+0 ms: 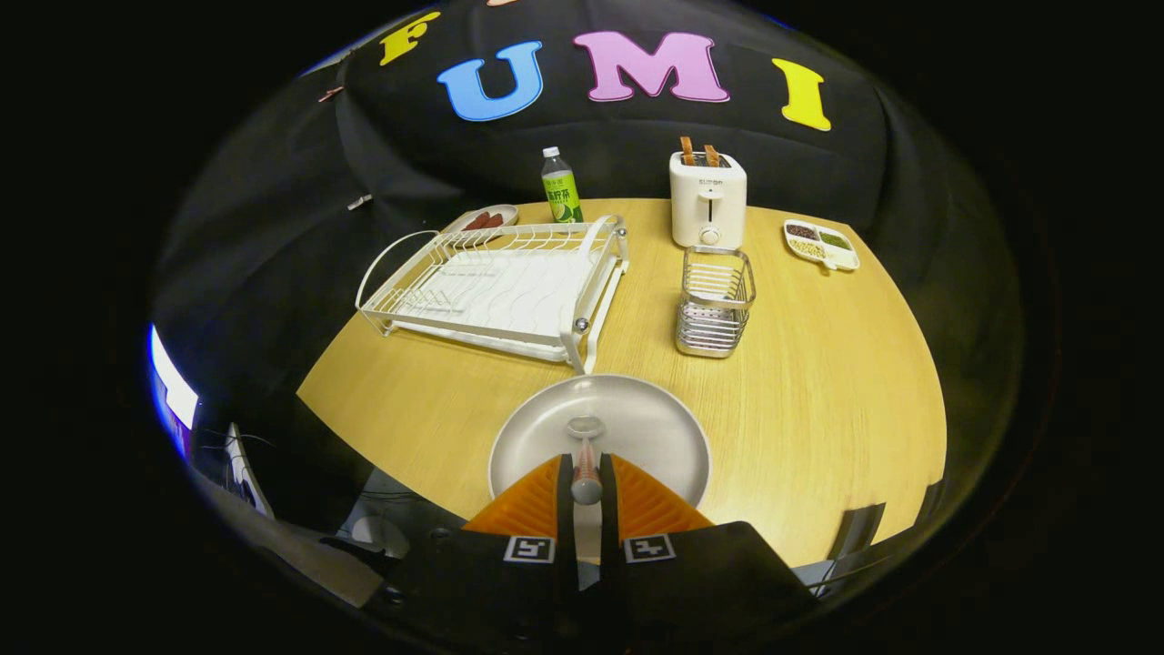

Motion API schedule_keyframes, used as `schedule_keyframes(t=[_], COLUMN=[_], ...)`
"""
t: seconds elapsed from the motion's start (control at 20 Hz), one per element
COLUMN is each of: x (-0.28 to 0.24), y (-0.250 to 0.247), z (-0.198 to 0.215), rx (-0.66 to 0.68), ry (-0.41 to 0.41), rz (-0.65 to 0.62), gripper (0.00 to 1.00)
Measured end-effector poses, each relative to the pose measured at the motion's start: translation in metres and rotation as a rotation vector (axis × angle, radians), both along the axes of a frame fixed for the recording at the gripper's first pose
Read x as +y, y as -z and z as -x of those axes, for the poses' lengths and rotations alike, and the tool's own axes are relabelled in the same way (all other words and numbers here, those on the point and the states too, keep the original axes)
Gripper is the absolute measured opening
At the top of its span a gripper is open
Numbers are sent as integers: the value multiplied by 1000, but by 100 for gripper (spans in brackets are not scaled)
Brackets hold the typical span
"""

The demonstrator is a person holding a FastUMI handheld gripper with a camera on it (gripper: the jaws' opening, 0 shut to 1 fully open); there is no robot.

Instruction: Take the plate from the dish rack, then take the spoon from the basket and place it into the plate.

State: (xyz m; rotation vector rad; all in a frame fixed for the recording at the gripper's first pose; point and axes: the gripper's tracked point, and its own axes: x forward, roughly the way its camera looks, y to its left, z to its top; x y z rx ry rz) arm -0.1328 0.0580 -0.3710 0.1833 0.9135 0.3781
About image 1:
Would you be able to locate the metal wire basket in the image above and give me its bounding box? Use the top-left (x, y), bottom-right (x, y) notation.
top-left (674, 245), bottom-right (758, 359)

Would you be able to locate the white round plate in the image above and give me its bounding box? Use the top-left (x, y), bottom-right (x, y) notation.
top-left (487, 373), bottom-right (714, 567)

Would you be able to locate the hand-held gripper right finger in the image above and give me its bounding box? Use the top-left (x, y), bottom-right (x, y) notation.
top-left (600, 452), bottom-right (819, 640)

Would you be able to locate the small white sausage dish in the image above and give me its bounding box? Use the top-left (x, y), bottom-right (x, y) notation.
top-left (442, 203), bottom-right (520, 236)

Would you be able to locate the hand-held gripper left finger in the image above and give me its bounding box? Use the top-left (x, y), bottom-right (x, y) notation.
top-left (400, 453), bottom-right (580, 642)

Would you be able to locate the white divided grain tray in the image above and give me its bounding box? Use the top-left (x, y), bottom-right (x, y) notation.
top-left (782, 217), bottom-right (862, 274)

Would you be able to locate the green label drink bottle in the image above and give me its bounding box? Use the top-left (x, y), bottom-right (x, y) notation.
top-left (540, 146), bottom-right (586, 226)

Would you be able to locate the white wire dish rack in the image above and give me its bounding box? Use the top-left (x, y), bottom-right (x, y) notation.
top-left (354, 214), bottom-right (631, 376)

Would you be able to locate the white toaster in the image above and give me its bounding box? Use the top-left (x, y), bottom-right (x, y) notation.
top-left (668, 150), bottom-right (749, 250)

